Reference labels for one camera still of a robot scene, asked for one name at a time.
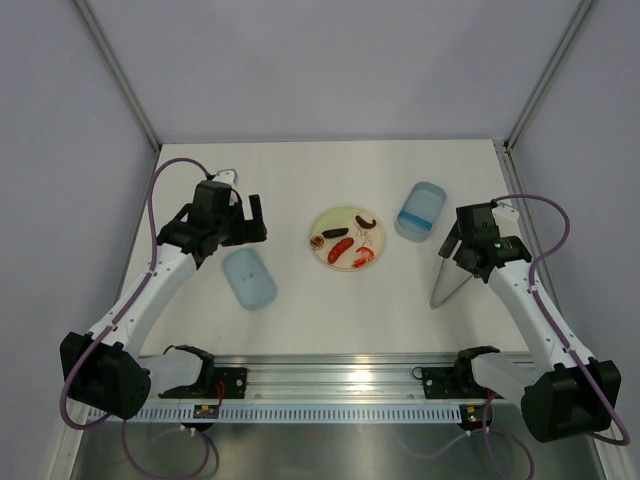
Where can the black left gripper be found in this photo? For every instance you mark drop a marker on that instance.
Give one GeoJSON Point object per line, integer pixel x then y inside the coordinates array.
{"type": "Point", "coordinates": [249, 230]}

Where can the dark brown curved sausage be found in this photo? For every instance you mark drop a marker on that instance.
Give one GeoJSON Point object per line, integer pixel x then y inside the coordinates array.
{"type": "Point", "coordinates": [365, 224]}

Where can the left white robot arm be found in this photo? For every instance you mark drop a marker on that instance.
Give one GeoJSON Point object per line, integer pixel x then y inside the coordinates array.
{"type": "Point", "coordinates": [104, 368]}

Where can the red sausage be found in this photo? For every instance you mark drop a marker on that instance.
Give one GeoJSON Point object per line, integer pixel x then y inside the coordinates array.
{"type": "Point", "coordinates": [338, 249]}

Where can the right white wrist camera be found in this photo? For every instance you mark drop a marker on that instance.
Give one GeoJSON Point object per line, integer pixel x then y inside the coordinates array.
{"type": "Point", "coordinates": [507, 219]}

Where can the metal food tongs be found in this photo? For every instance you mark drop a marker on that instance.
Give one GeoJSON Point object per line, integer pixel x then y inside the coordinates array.
{"type": "Point", "coordinates": [450, 277]}

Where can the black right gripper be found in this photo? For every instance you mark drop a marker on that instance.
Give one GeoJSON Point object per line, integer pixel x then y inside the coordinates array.
{"type": "Point", "coordinates": [451, 243]}

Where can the blue lunch box lid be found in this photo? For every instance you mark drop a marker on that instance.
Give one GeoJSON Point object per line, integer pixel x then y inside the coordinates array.
{"type": "Point", "coordinates": [249, 279]}

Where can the aluminium frame post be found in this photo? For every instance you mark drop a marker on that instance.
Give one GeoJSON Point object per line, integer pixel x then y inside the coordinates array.
{"type": "Point", "coordinates": [110, 59]}
{"type": "Point", "coordinates": [552, 67]}

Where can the left aluminium frame post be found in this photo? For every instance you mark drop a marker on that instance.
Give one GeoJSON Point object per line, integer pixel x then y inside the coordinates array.
{"type": "Point", "coordinates": [110, 59]}

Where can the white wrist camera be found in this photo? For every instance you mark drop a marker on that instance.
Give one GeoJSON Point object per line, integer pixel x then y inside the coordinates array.
{"type": "Point", "coordinates": [226, 176]}
{"type": "Point", "coordinates": [507, 219]}

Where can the right aluminium frame post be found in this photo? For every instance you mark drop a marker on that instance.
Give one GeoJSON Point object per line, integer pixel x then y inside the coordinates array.
{"type": "Point", "coordinates": [552, 67]}

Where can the aluminium mounting rail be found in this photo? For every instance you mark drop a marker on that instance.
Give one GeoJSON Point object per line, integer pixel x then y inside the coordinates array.
{"type": "Point", "coordinates": [333, 379]}

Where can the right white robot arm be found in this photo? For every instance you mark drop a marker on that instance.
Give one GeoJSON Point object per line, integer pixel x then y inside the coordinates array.
{"type": "Point", "coordinates": [569, 392]}

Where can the round cream plate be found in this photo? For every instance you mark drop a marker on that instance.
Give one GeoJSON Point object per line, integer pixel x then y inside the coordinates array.
{"type": "Point", "coordinates": [344, 217]}

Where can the small round red food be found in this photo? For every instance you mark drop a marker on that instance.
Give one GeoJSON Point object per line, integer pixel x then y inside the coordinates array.
{"type": "Point", "coordinates": [317, 242]}

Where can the white slotted cable duct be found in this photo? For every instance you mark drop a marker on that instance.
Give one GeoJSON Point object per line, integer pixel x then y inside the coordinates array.
{"type": "Point", "coordinates": [288, 413]}

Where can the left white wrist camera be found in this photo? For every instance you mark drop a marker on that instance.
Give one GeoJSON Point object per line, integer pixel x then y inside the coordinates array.
{"type": "Point", "coordinates": [226, 176]}

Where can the blue lunch box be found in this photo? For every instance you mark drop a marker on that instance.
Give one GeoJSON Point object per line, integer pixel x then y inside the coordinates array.
{"type": "Point", "coordinates": [420, 211]}

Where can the red shrimp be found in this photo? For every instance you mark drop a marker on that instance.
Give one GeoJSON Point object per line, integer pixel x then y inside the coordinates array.
{"type": "Point", "coordinates": [365, 256]}

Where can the black sea cucumber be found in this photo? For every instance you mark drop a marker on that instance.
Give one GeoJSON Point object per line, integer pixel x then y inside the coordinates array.
{"type": "Point", "coordinates": [335, 233]}

